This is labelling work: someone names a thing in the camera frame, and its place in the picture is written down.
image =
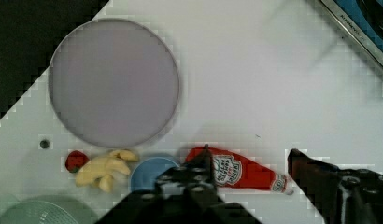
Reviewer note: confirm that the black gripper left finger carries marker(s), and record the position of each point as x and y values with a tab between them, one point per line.
186	194

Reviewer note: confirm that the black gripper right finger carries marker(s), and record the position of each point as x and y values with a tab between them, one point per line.
342	196

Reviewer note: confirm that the blue bowl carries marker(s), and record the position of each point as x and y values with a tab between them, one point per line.
145	173

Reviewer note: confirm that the red ketchup bottle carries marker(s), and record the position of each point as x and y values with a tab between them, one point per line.
235	171

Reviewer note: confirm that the peeled banana toy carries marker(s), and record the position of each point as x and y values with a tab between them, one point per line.
99	171

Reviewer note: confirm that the red strawberry toy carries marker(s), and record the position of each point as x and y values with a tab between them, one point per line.
75	160

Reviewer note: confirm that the round lilac plate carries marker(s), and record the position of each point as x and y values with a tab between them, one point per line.
113	83

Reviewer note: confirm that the green colander basket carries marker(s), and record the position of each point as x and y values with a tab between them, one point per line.
46	209

